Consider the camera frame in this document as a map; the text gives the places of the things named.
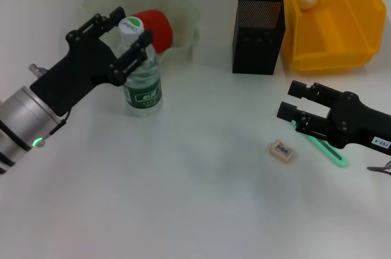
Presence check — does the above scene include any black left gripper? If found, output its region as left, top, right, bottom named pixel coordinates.
left=29, top=7, right=153, bottom=117

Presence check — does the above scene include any yellow plastic storage bin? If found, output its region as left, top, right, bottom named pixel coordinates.
left=268, top=0, right=387, bottom=75

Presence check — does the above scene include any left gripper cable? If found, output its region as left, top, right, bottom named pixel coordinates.
left=39, top=111, right=73, bottom=147

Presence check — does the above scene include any green pen white cap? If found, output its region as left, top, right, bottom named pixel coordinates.
left=290, top=120, right=349, bottom=167

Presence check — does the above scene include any black mesh pen holder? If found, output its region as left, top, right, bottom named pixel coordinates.
left=232, top=0, right=287, bottom=76

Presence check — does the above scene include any clear water bottle green label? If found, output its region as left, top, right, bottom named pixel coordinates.
left=117, top=16, right=163, bottom=117

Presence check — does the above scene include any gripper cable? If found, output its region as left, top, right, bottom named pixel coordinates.
left=366, top=159, right=391, bottom=177
left=39, top=111, right=73, bottom=147

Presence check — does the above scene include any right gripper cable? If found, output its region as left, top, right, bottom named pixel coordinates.
left=366, top=159, right=391, bottom=177

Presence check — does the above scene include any red-orange knitted toy orange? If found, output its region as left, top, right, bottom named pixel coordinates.
left=133, top=9, right=174, bottom=54

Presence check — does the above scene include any beige eraser with barcode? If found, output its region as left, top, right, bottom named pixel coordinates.
left=270, top=139, right=296, bottom=161

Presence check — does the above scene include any translucent green fruit plate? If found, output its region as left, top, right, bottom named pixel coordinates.
left=76, top=0, right=202, bottom=65

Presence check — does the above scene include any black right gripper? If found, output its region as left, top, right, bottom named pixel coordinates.
left=276, top=81, right=391, bottom=158

